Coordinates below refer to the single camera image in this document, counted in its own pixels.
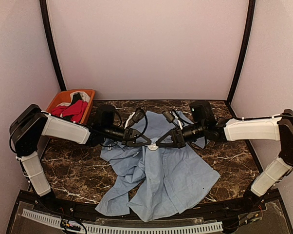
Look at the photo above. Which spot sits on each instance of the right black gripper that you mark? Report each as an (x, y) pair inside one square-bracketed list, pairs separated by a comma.
[(176, 143)]

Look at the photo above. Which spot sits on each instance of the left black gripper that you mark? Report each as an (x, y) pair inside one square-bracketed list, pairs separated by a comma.
[(129, 139)]

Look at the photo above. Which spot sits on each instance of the light blue shirt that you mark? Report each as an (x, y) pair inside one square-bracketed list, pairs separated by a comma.
[(155, 183)]

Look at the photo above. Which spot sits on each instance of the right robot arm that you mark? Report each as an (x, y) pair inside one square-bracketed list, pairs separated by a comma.
[(277, 128)]

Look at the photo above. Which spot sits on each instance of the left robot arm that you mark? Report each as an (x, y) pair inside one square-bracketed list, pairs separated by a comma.
[(31, 131)]

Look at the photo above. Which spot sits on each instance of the red cloth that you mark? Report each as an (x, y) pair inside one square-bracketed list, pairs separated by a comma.
[(74, 112)]

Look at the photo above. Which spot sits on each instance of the white cloth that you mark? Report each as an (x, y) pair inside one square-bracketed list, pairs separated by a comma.
[(86, 97)]

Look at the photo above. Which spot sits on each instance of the dark green cloth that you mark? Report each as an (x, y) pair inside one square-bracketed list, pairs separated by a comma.
[(76, 97)]

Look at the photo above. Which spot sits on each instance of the orange plastic basket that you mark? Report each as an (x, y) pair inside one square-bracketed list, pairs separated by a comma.
[(64, 97)]

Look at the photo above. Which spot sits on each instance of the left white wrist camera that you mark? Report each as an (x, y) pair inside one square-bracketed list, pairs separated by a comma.
[(134, 118)]

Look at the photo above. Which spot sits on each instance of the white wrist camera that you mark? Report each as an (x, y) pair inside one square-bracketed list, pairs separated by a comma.
[(173, 119), (134, 118)]

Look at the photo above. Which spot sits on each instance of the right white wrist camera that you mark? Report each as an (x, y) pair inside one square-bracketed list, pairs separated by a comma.
[(173, 119)]

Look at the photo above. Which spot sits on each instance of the black right frame pole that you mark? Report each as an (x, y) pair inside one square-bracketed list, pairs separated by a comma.
[(243, 50)]

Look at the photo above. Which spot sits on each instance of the black frame pole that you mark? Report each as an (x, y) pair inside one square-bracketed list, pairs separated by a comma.
[(243, 50), (51, 44)]

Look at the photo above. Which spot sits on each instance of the black left frame pole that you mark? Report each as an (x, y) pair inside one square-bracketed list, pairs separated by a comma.
[(51, 44)]

